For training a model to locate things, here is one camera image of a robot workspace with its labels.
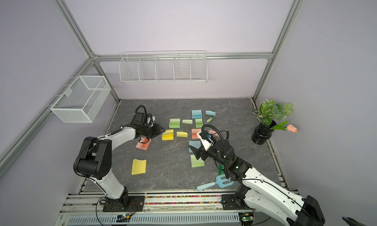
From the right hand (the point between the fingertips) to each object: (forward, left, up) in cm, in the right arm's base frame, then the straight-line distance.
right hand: (196, 139), depth 74 cm
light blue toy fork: (-16, -12, -20) cm, 28 cm away
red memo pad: (+6, +33, -19) cm, 39 cm away
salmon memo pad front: (+18, +1, -22) cm, 29 cm away
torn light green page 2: (+28, -10, -21) cm, 37 cm away
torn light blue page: (+35, -11, -22) cm, 43 cm away
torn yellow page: (+16, +9, -21) cm, 28 cm away
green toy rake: (-8, -15, -20) cm, 26 cm away
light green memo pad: (-5, 0, -19) cm, 19 cm away
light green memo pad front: (+25, +16, -22) cm, 37 cm away
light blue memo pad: (+33, -1, -21) cm, 39 cm away
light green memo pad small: (+25, -2, -21) cm, 32 cm away
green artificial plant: (+14, -40, +5) cm, 42 cm away
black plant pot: (+9, -40, -12) cm, 43 cm away
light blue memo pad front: (+9, 0, -22) cm, 24 cm away
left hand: (+14, +21, -15) cm, 29 cm away
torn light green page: (+26, +6, -21) cm, 34 cm away
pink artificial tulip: (+2, -46, +6) cm, 46 cm away
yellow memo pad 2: (-7, +34, -20) cm, 40 cm away
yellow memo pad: (+14, +19, -19) cm, 30 cm away
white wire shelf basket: (+52, +22, +8) cm, 57 cm away
